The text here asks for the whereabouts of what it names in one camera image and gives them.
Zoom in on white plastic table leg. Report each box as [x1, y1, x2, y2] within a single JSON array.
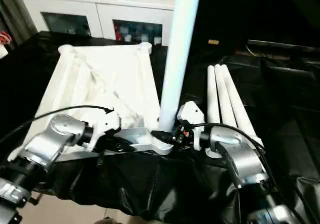
[[151, 0, 204, 156], [214, 63, 238, 127], [204, 64, 226, 159], [221, 64, 265, 157]]

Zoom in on red clothes hangers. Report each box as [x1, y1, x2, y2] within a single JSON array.
[[0, 30, 12, 45]]

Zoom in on white plastic table top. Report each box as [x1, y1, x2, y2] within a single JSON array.
[[7, 42, 176, 163]]

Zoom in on black cabinet with gold label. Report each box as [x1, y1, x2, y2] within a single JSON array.
[[174, 0, 320, 57]]

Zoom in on grey curtain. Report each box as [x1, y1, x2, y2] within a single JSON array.
[[0, 0, 38, 47]]

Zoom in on white cabinet with glass doors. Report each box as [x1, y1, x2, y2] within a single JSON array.
[[19, 0, 176, 46]]

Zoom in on black shiny mat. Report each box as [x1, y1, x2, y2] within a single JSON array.
[[0, 30, 320, 224]]

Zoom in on black flat bar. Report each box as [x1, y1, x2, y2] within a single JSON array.
[[246, 39, 320, 52]]

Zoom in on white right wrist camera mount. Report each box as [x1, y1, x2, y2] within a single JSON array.
[[176, 100, 206, 152]]

